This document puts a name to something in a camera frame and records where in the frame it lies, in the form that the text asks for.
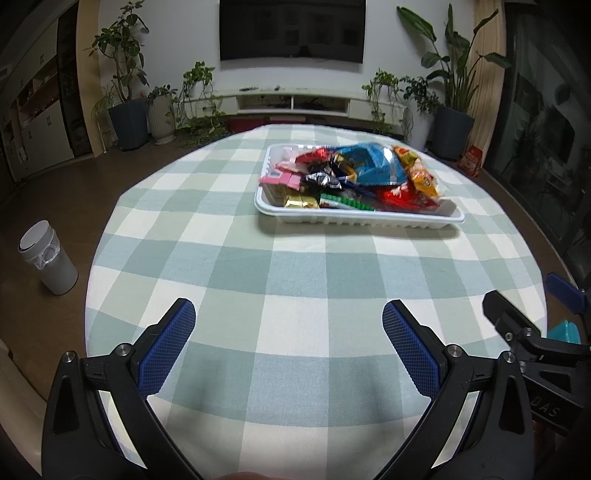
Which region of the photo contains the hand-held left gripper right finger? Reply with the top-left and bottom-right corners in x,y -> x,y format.
382,299 -> 536,480

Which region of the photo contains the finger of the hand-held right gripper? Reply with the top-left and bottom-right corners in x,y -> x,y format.
482,290 -> 591,365
546,273 -> 583,317

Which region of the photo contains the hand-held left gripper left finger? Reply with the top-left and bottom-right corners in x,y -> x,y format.
41,298 -> 197,480

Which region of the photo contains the white plastic tray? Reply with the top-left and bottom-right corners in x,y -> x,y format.
255,143 -> 465,227

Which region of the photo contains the blue yellow cake packet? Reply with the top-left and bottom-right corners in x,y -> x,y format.
329,154 -> 360,184

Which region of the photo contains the black grey snack packet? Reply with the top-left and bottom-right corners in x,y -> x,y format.
302,170 -> 343,191

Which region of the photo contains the teal plastic stool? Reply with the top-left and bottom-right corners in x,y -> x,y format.
549,322 -> 580,344

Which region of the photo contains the green white checkered tablecloth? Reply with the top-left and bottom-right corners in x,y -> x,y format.
83,122 -> 550,480

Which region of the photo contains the white trash bin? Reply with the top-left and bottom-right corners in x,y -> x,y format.
18,220 -> 79,296

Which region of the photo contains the red chocolate ball packet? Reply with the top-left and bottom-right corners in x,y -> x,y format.
376,182 -> 438,214

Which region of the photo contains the sliding glass door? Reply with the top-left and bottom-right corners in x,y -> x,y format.
489,0 -> 591,278

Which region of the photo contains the green white snack packet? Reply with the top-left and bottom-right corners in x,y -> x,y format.
320,194 -> 376,212

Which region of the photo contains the red paper bag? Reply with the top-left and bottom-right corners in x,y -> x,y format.
458,145 -> 485,177

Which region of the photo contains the orange yellow snack packet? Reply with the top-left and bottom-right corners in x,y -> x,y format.
392,145 -> 440,199

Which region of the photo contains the gold snack packet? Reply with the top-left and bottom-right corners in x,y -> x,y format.
284,194 -> 320,210

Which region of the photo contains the light blue chips bag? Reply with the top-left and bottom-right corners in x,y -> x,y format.
338,143 -> 409,186

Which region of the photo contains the broad-leaf plant dark blue pot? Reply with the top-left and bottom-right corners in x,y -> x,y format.
398,4 -> 512,161

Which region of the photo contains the pink snack packet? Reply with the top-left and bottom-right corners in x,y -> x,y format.
259,168 -> 304,191

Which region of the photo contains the bushy plant tall white pot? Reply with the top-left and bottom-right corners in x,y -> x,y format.
402,76 -> 440,151

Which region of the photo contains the white red snack packet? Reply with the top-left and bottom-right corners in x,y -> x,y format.
295,148 -> 337,165

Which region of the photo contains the small plant ribbed white pot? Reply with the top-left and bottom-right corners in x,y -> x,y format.
147,85 -> 178,146

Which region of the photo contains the leafy tree dark blue pot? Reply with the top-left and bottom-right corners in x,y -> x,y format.
90,2 -> 151,151

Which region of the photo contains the white television cabinet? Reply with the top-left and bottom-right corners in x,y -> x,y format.
217,88 -> 409,123

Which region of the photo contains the trailing pothos white pot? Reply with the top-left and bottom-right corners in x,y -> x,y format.
362,69 -> 403,137
177,62 -> 232,145

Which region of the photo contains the white wall cupboard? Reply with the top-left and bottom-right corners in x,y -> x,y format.
0,18 -> 93,183

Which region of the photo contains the black wall television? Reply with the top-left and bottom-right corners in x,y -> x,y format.
218,0 -> 368,63

